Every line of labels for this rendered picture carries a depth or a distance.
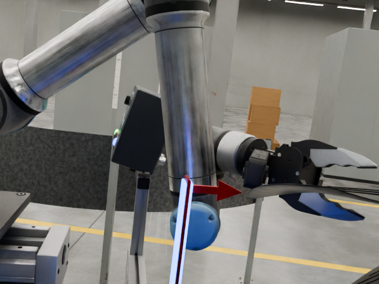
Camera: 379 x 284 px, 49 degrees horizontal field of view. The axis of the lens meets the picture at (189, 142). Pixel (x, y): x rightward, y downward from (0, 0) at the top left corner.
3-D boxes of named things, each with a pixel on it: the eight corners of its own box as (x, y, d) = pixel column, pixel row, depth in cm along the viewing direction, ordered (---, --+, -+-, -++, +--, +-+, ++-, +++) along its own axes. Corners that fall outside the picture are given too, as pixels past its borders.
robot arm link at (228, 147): (221, 128, 71) (211, 174, 72) (242, 133, 68) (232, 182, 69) (247, 133, 77) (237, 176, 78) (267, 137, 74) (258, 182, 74)
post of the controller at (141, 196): (142, 256, 101) (150, 177, 98) (129, 255, 101) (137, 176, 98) (141, 251, 104) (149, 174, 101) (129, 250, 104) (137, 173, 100)
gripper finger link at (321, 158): (387, 147, 60) (325, 151, 66) (371, 144, 55) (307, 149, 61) (388, 169, 59) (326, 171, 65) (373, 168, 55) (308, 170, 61)
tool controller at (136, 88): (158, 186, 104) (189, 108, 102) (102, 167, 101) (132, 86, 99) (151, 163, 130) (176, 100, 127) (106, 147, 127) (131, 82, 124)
